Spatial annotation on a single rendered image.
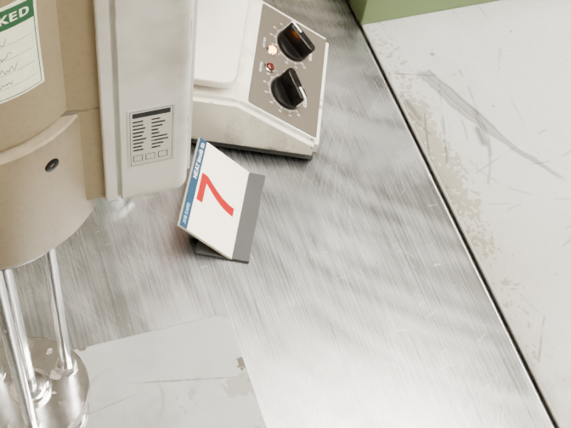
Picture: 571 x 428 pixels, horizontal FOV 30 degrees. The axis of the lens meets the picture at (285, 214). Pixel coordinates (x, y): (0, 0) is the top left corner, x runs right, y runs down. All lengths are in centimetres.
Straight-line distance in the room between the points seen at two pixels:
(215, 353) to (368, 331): 13
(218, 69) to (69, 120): 52
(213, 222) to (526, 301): 27
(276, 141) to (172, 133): 53
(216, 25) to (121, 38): 57
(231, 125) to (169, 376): 23
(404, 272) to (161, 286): 20
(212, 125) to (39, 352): 33
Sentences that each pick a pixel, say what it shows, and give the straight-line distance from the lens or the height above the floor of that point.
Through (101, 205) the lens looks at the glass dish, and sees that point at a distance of 90.
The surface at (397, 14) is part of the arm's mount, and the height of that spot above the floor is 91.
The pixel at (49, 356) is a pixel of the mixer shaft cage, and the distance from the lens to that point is 65.
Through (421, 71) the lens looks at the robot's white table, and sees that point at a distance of 104.
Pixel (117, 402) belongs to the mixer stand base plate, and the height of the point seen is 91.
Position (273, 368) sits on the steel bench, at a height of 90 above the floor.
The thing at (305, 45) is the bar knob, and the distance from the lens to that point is 96.
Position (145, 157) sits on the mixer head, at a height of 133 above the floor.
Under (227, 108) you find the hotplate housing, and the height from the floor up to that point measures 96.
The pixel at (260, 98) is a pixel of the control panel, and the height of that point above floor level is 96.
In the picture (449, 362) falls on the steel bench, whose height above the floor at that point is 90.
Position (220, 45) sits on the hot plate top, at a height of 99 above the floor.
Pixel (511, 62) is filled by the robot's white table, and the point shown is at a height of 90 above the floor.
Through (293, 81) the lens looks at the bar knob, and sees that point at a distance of 92.
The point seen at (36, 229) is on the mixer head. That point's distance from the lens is 41.
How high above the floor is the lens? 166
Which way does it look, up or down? 56 degrees down
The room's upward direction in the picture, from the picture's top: 11 degrees clockwise
